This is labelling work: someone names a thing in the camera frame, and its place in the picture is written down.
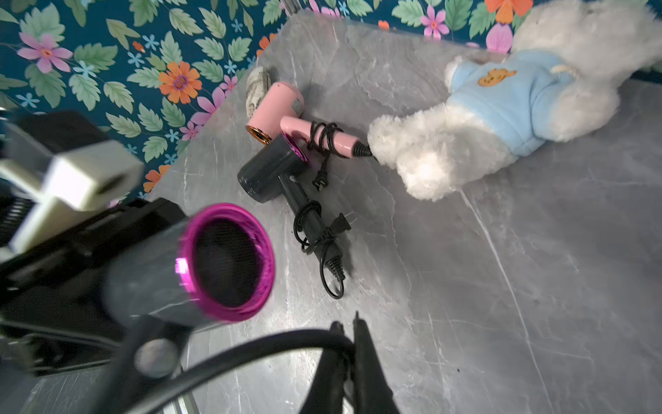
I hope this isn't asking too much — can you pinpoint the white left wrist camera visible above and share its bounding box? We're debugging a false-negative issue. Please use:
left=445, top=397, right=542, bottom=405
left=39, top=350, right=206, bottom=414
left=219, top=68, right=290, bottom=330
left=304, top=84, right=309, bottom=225
left=1, top=120, right=143, bottom=255

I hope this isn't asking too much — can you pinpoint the dark grey round hair dryer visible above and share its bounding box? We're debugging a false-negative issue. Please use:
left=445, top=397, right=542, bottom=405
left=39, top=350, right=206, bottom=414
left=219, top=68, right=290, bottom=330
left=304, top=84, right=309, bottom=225
left=237, top=136, right=351, bottom=285

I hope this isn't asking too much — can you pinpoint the white teddy bear blue shirt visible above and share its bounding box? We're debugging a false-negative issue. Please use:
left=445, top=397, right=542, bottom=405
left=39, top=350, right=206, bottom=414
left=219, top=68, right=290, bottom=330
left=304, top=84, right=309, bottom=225
left=367, top=1, right=661, bottom=201

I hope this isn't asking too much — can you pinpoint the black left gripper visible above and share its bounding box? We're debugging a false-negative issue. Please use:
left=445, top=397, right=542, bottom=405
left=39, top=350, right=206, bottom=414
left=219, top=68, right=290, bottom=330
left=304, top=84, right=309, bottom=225
left=1, top=198, right=184, bottom=373

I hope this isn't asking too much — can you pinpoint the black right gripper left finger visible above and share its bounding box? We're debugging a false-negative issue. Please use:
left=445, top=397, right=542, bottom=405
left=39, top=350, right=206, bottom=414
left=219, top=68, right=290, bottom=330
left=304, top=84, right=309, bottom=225
left=300, top=322, right=349, bottom=414

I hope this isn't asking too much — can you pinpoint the pink hair dryer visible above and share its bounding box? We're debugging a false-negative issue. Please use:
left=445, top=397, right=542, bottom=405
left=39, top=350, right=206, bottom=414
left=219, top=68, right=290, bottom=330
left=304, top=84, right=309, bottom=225
left=246, top=82, right=372, bottom=159

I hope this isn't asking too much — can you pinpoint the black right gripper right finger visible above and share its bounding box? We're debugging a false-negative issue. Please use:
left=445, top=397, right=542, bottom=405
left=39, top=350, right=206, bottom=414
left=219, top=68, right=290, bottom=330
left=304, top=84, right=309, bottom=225
left=353, top=312, right=400, bottom=414

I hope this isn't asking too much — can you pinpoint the black boxy hair dryer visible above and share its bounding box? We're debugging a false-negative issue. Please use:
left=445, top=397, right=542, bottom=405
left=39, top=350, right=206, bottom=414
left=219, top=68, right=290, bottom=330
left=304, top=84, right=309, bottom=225
left=81, top=204, right=276, bottom=413

